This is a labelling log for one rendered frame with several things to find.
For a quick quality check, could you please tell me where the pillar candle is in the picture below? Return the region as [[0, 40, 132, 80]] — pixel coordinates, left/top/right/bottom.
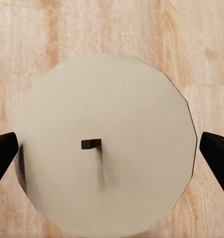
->
[[13, 51, 198, 238]]

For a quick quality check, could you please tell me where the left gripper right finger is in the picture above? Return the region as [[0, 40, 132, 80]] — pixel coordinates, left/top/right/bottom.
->
[[199, 132, 224, 191]]

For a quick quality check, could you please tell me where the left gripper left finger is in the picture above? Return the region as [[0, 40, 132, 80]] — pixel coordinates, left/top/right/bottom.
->
[[0, 132, 19, 180]]

